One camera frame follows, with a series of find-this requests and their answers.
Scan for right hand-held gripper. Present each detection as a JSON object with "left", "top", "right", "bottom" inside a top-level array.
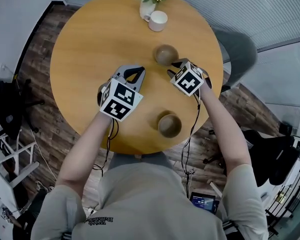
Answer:
[{"left": 166, "top": 58, "right": 213, "bottom": 98}]

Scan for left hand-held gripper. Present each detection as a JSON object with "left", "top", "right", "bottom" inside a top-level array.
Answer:
[{"left": 97, "top": 64, "right": 147, "bottom": 123}]

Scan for person's right forearm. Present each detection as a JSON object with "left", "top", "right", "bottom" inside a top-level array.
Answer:
[{"left": 199, "top": 83, "right": 252, "bottom": 180}]

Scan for person's left forearm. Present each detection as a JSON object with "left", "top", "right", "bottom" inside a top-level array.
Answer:
[{"left": 55, "top": 111, "right": 113, "bottom": 197}]

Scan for white mug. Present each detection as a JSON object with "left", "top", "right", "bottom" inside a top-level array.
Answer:
[{"left": 142, "top": 10, "right": 169, "bottom": 33}]

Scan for grey shell chair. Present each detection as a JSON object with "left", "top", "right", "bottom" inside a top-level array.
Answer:
[{"left": 212, "top": 28, "right": 259, "bottom": 92}]

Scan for white vase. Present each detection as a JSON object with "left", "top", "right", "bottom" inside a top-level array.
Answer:
[{"left": 139, "top": 0, "right": 157, "bottom": 20}]

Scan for person's trousers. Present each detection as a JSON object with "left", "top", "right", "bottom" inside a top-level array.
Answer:
[{"left": 107, "top": 151, "right": 175, "bottom": 171}]

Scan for black office chair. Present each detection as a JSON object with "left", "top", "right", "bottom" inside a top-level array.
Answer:
[
  {"left": 0, "top": 77, "right": 46, "bottom": 140},
  {"left": 203, "top": 128, "right": 300, "bottom": 187}
]

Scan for person's beige shirt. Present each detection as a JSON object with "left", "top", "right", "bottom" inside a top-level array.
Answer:
[{"left": 29, "top": 158, "right": 270, "bottom": 240}]

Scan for black phone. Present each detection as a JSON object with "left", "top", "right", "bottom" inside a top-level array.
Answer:
[{"left": 189, "top": 191, "right": 220, "bottom": 215}]

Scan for black metal rack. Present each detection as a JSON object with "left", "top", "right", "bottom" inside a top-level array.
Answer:
[{"left": 264, "top": 137, "right": 300, "bottom": 235}]

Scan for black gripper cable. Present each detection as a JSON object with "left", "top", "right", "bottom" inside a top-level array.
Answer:
[
  {"left": 92, "top": 118, "right": 120, "bottom": 177},
  {"left": 181, "top": 93, "right": 203, "bottom": 200}
]

